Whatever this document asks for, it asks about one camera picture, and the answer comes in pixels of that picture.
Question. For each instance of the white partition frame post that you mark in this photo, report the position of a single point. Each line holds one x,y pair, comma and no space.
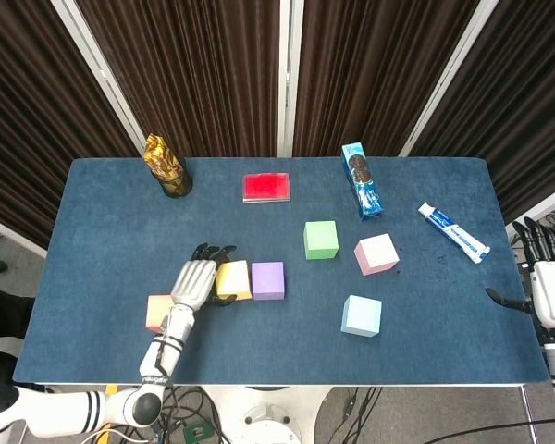
448,69
97,69
289,69

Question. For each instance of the white blue toothpaste tube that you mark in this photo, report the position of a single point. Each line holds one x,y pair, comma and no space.
453,231

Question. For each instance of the green circuit device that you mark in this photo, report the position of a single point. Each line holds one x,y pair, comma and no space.
196,432

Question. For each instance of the light blue foam cube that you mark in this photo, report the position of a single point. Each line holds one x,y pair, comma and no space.
361,316

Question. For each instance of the gold foil snack bag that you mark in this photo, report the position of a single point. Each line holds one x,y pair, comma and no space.
159,157

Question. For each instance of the purple foam cube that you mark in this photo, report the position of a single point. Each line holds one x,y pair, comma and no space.
268,279

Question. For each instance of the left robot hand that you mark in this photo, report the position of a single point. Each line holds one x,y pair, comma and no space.
194,282

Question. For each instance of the black mesh pen holder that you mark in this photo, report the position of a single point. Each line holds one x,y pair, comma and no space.
178,187

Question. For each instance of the person in black clothes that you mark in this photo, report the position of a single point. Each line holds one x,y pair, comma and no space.
0,314

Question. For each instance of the blue cookie box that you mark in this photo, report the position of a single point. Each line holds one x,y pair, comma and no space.
363,185

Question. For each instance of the brown pleated curtain panel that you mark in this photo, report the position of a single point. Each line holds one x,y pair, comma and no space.
365,69
28,115
189,69
527,92

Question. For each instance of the red foam cube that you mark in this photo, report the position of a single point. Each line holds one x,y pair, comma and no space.
156,312

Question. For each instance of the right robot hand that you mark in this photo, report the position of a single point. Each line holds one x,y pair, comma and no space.
552,291

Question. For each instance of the yellow foam cube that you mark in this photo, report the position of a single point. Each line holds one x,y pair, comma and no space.
233,279

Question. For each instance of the red box with clear lid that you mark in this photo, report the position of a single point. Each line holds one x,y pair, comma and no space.
266,187

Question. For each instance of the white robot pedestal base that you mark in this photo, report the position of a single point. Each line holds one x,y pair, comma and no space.
263,416

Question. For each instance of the pink foam cube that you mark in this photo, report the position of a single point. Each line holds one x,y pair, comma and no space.
377,252

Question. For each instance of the white partition base rail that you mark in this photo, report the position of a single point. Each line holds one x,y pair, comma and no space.
541,213
14,233

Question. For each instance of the green foam cube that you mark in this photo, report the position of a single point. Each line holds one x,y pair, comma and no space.
321,238

